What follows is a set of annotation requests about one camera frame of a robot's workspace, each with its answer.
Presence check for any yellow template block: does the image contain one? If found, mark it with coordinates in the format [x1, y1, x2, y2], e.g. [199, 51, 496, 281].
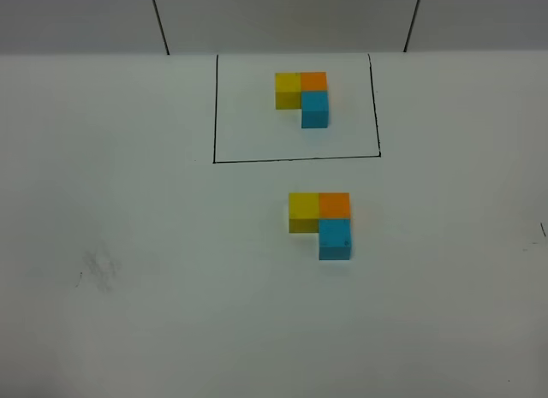
[275, 73, 301, 110]

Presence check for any orange template block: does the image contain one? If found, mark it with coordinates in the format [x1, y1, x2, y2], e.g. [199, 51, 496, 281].
[301, 72, 328, 92]

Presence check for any blue template block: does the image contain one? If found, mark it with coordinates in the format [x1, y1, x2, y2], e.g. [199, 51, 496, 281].
[301, 91, 330, 128]

